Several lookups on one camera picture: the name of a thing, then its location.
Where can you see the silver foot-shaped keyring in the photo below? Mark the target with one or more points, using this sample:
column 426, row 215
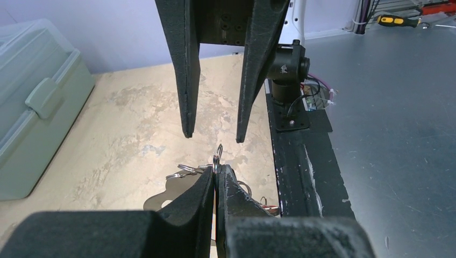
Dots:
column 179, row 182

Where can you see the green plastic storage box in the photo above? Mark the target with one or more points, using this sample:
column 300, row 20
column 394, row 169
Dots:
column 44, row 86

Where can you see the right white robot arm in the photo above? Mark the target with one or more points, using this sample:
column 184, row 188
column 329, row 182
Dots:
column 289, row 68

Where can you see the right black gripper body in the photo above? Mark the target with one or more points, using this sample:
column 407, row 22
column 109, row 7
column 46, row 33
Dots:
column 222, row 22

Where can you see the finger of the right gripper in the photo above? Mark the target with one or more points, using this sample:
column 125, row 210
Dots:
column 179, row 26
column 262, row 37

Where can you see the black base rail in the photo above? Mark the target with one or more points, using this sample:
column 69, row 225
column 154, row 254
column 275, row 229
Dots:
column 308, row 177

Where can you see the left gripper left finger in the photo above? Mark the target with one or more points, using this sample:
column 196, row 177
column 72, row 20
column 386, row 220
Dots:
column 180, row 229

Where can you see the yellow black screwdriver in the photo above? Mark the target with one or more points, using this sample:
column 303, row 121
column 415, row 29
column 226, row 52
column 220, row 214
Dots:
column 398, row 21

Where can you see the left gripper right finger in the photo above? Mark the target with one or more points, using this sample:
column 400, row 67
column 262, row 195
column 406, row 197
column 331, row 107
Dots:
column 245, row 229

